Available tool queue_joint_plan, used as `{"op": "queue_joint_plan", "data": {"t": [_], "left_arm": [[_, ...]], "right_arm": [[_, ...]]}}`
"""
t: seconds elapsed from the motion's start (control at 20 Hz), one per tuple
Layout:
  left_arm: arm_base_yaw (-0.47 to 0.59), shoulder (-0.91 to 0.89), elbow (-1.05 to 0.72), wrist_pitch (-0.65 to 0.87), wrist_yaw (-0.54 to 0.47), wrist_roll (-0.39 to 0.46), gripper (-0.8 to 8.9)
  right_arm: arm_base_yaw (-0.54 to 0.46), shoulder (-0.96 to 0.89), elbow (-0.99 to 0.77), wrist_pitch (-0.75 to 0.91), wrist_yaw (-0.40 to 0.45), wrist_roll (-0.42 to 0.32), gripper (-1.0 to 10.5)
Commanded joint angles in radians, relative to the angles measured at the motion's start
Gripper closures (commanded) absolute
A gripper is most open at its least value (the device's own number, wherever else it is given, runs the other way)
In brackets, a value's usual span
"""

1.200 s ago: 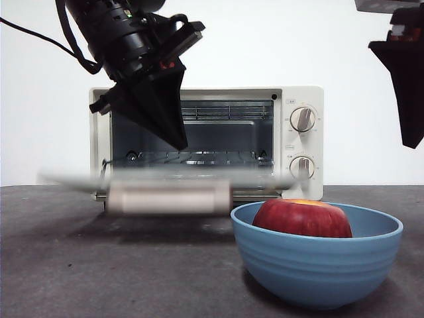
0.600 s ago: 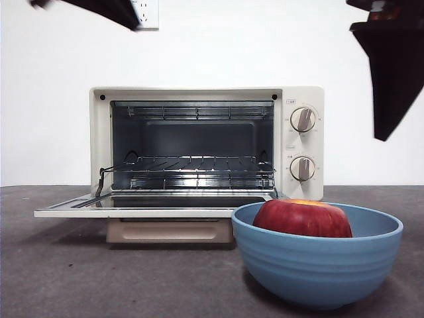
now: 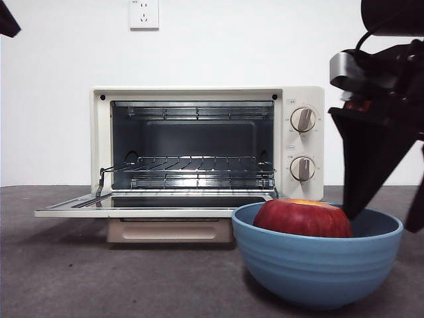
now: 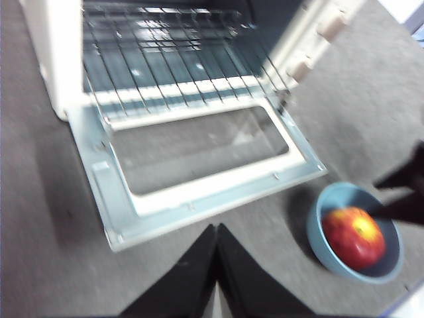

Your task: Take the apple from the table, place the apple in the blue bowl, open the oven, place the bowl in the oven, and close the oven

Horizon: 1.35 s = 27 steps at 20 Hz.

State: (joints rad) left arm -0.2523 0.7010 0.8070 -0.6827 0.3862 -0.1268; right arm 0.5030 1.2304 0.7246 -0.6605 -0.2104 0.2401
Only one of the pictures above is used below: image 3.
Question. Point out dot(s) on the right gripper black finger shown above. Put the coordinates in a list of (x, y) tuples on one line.
[(419, 212), (364, 159)]

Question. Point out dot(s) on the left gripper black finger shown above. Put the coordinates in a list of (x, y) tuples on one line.
[(8, 20)]

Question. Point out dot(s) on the red apple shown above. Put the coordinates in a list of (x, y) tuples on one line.
[(298, 222)]

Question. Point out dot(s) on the blue ribbed bowl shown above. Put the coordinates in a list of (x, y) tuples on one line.
[(314, 268)]

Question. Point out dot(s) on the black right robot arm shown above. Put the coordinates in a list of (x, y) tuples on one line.
[(397, 16)]

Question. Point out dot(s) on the beige round oven knob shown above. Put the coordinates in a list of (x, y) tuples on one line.
[(303, 120), (302, 169)]

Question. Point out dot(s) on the cream Toshiba toaster oven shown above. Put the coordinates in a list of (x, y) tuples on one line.
[(318, 99)]

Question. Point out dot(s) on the metal heating element guard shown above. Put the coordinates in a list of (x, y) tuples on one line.
[(198, 112), (198, 182)]

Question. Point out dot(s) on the white wall socket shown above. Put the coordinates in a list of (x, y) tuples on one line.
[(144, 16)]

